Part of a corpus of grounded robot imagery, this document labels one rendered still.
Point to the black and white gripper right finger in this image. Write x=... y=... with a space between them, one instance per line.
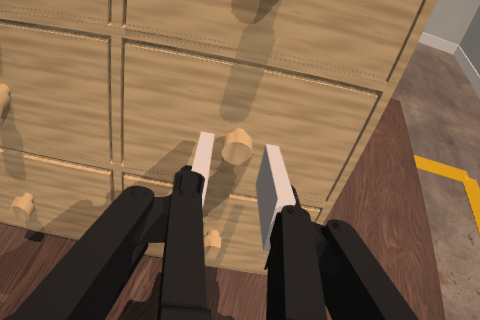
x=362 y=291

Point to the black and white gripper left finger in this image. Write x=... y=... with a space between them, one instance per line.
x=87 y=281

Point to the light wooden chest of drawers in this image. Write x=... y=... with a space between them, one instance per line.
x=120 y=35

